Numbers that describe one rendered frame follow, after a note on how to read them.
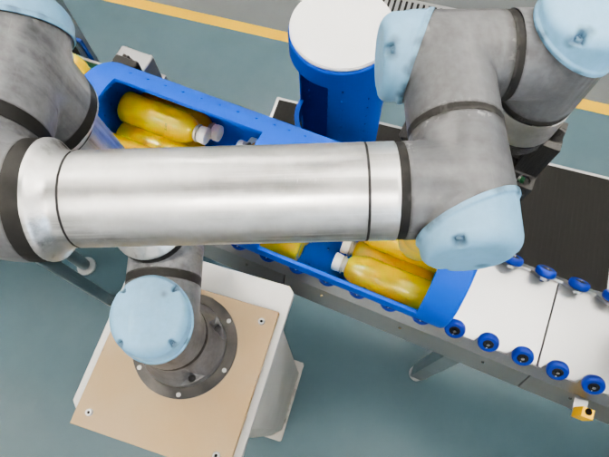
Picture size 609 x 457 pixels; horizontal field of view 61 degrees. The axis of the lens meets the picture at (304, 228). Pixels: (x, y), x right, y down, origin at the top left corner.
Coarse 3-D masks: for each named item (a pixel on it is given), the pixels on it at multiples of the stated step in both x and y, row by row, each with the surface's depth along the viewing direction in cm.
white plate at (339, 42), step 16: (304, 0) 139; (320, 0) 138; (336, 0) 138; (352, 0) 138; (368, 0) 138; (304, 16) 137; (320, 16) 136; (336, 16) 136; (352, 16) 136; (368, 16) 136; (304, 32) 135; (320, 32) 135; (336, 32) 134; (352, 32) 134; (368, 32) 134; (304, 48) 133; (320, 48) 133; (336, 48) 133; (352, 48) 132; (368, 48) 132; (320, 64) 131; (336, 64) 131; (352, 64) 131; (368, 64) 131
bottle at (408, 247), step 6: (402, 240) 88; (408, 240) 85; (414, 240) 83; (402, 246) 88; (408, 246) 86; (414, 246) 84; (402, 252) 90; (408, 252) 88; (414, 252) 87; (414, 258) 89; (420, 258) 88
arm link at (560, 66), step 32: (544, 0) 40; (576, 0) 39; (608, 0) 39; (544, 32) 40; (576, 32) 38; (608, 32) 38; (544, 64) 41; (576, 64) 40; (608, 64) 41; (512, 96) 44; (544, 96) 44; (576, 96) 44
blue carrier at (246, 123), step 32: (160, 96) 107; (192, 96) 108; (224, 128) 125; (256, 128) 103; (288, 128) 105; (320, 256) 119; (352, 256) 120; (352, 288) 103; (448, 288) 93; (448, 320) 98
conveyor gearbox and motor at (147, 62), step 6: (120, 48) 157; (126, 48) 156; (120, 54) 156; (126, 54) 156; (132, 54) 156; (138, 54) 155; (144, 54) 155; (150, 54) 156; (138, 60) 155; (144, 60) 155; (150, 60) 155; (144, 66) 154; (150, 66) 156; (156, 66) 159; (150, 72) 157; (156, 72) 160; (162, 78) 165
